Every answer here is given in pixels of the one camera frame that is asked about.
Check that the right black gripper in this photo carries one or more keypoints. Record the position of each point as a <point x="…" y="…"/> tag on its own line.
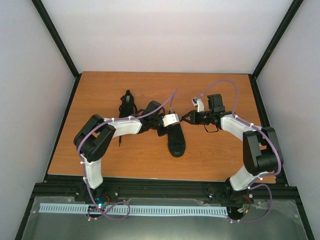
<point x="194" y="120"/>

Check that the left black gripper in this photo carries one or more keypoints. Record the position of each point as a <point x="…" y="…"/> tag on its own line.
<point x="160" y="133"/>

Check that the black sneaker with laces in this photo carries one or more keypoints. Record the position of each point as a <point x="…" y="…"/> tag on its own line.
<point x="176" y="142"/>

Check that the black sneaker one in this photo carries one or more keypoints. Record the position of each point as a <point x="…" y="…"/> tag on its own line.
<point x="128" y="106"/>

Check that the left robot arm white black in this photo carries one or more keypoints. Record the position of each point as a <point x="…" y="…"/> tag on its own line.
<point x="93" y="140"/>

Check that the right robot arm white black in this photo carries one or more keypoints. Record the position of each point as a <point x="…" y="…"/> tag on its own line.
<point x="261" y="152"/>

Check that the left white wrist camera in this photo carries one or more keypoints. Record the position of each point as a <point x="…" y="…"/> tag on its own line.
<point x="170" y="119"/>

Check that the right black corner post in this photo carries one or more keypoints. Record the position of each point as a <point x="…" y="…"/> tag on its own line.
<point x="281" y="29"/>

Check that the black corner post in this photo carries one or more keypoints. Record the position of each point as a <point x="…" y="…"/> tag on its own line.
<point x="50" y="26"/>
<point x="281" y="29"/>

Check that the left black corner post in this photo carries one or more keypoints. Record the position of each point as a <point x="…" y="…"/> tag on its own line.
<point x="50" y="26"/>

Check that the grey metal base plate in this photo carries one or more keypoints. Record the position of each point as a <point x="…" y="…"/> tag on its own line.
<point x="266" y="220"/>

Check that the white slotted cable duct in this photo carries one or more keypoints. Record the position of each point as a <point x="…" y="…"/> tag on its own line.
<point x="137" y="210"/>

